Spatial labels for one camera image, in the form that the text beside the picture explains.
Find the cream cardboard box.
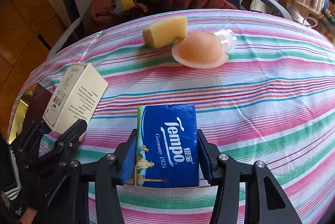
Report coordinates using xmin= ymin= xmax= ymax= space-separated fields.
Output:
xmin=43 ymin=63 xmax=108 ymax=135

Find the blue Tempo tissue pack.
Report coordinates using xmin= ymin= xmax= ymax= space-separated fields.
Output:
xmin=134 ymin=104 xmax=199 ymax=188

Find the peach silicone cup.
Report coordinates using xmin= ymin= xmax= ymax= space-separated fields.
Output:
xmin=171 ymin=32 xmax=229 ymax=69

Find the dark red gift box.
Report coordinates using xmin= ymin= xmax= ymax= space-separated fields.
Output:
xmin=8 ymin=83 xmax=52 ymax=143

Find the striped bed sheet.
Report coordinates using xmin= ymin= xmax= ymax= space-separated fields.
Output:
xmin=14 ymin=9 xmax=334 ymax=223

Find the small clear plastic bottle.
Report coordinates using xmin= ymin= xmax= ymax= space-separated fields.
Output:
xmin=214 ymin=29 xmax=237 ymax=53

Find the dark red jacket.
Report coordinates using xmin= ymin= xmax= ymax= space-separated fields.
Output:
xmin=85 ymin=0 xmax=236 ymax=35

